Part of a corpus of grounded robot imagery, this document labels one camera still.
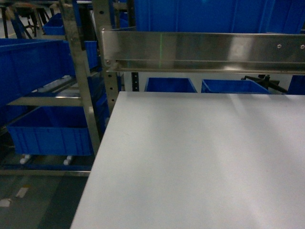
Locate large blue bin upper left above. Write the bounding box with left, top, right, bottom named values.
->
left=134, top=0, right=305, bottom=34

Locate blue bin below middle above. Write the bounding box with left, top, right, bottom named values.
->
left=201, top=79, right=270, bottom=94

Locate blue bin lower left shelf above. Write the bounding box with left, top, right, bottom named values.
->
left=7, top=106, right=93, bottom=156

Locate stainless steel shelf rail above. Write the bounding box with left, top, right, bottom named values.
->
left=101, top=30, right=305, bottom=75

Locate blue bin below left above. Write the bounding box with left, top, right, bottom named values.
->
left=144, top=77, right=197, bottom=93

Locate steel shelf upright post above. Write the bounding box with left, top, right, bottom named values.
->
left=59, top=0, right=100, bottom=155

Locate blue bin below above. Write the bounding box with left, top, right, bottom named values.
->
left=144, top=77, right=197, bottom=93
left=201, top=79, right=270, bottom=94

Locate blue bin on left shelf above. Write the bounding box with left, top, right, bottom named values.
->
left=0, top=38, right=98, bottom=106

